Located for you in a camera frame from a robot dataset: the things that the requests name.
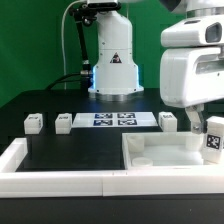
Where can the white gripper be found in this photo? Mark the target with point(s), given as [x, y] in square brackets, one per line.
[192, 76]

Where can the white square tabletop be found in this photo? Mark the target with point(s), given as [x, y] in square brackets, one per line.
[147, 150]

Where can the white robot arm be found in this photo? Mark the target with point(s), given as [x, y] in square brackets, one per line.
[115, 74]

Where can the white sheet with fiducial markers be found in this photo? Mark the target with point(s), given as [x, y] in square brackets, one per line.
[117, 119]

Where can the white U-shaped obstacle fence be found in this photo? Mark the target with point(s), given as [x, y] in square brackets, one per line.
[153, 181]

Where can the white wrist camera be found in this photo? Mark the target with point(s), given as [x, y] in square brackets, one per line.
[194, 32]

